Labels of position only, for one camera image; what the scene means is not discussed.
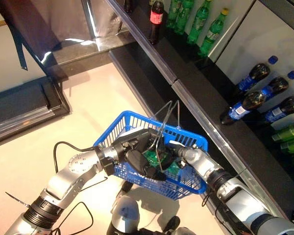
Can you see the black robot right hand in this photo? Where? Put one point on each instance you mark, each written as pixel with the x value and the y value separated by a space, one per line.
pixel 171 154

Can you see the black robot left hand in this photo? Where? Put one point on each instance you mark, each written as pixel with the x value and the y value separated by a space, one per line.
pixel 134 159

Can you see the blue plastic shopping basket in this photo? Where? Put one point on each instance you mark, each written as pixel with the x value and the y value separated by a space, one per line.
pixel 198 187

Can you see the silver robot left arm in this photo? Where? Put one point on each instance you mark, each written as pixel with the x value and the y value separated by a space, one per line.
pixel 63 181

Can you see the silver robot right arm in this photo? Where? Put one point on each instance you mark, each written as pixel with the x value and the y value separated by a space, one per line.
pixel 235 195

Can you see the silver robot left leg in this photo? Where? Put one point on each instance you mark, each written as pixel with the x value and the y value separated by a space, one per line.
pixel 125 213

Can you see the black robot waist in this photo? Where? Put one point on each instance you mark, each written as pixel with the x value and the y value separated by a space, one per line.
pixel 149 231

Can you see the black shelf base board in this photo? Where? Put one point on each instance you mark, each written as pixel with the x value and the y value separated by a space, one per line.
pixel 22 100
pixel 137 73

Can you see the dark stone ledge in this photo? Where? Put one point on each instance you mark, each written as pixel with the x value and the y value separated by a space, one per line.
pixel 83 56

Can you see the group of blue cap cola bottles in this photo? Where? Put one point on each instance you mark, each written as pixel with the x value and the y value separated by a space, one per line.
pixel 259 44

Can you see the row of green soda bottles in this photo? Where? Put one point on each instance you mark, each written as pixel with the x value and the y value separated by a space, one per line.
pixel 235 14

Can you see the black upright bar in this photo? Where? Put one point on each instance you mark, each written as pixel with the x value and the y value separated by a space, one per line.
pixel 20 54

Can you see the white shelf back panel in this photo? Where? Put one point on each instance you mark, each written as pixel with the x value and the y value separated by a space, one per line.
pixel 5 61

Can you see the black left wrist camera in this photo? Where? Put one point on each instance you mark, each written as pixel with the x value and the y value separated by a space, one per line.
pixel 108 166

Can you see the clear shelf price rail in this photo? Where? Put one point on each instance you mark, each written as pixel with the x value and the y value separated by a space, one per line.
pixel 19 124
pixel 129 80
pixel 147 46
pixel 223 142

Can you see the silver metal corner post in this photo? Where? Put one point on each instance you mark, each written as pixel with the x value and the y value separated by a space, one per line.
pixel 90 17

